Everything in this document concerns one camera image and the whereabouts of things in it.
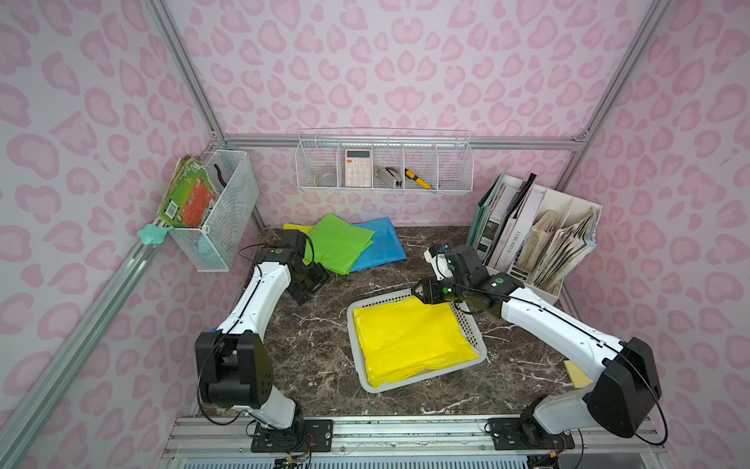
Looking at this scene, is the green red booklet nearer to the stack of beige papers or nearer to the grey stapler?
the grey stapler

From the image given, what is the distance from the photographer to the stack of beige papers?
839 millimetres

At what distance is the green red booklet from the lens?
2.22 ft
